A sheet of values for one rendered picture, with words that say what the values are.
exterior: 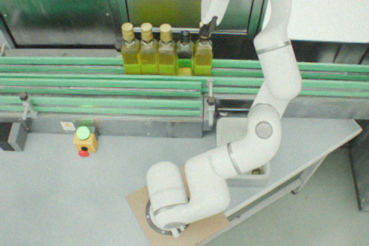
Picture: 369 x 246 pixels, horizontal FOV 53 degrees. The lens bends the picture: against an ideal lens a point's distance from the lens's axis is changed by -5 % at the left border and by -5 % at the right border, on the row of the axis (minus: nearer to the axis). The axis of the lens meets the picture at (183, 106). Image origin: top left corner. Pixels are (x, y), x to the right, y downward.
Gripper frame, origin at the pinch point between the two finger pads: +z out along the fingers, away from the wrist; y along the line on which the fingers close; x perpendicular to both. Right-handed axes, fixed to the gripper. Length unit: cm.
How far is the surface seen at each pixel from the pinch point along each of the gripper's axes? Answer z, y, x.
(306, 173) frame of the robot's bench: 72, 9, 73
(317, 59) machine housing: 20, -16, 53
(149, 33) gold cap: 6.3, 1.3, -15.4
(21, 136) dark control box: 52, 19, -53
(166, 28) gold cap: 3.5, 0.3, -10.9
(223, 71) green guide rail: 23.2, -3.1, 14.0
